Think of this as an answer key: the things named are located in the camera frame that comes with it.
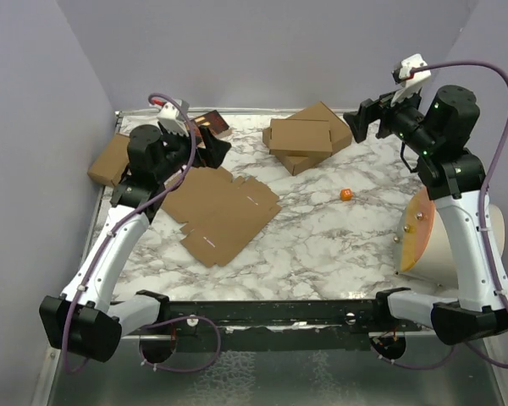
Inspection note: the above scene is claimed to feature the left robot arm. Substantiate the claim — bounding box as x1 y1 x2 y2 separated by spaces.
39 124 231 362

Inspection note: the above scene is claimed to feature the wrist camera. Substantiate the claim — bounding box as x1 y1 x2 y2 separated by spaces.
390 53 431 106
153 98 188 136

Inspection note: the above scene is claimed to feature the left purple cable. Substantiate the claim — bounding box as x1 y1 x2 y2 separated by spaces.
62 92 222 375

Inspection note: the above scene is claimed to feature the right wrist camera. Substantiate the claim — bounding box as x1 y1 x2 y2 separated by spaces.
390 53 431 106

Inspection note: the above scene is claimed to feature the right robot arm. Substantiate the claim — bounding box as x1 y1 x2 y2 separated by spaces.
343 85 508 345

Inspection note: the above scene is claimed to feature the white cylinder drum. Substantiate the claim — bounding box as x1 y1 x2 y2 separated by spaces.
395 185 506 293

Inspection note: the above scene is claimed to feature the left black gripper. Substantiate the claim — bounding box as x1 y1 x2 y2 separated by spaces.
155 123 231 182

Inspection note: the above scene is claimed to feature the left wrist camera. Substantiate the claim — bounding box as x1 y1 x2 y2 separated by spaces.
153 98 188 136

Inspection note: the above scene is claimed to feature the small closed cardboard box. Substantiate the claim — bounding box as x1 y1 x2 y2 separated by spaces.
87 134 130 188

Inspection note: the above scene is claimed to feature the small orange cube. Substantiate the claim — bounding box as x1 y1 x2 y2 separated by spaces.
340 189 354 201

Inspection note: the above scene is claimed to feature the dark orange book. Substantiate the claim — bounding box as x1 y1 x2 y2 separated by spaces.
191 110 232 145

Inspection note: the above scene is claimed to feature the purple cable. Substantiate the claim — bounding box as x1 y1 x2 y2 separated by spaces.
376 61 508 370
62 92 222 375

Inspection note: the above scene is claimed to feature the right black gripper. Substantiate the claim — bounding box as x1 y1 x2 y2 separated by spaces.
345 80 439 156

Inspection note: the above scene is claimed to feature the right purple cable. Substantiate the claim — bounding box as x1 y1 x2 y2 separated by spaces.
376 61 508 370

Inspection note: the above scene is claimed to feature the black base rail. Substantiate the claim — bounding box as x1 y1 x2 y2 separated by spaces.
126 299 422 353

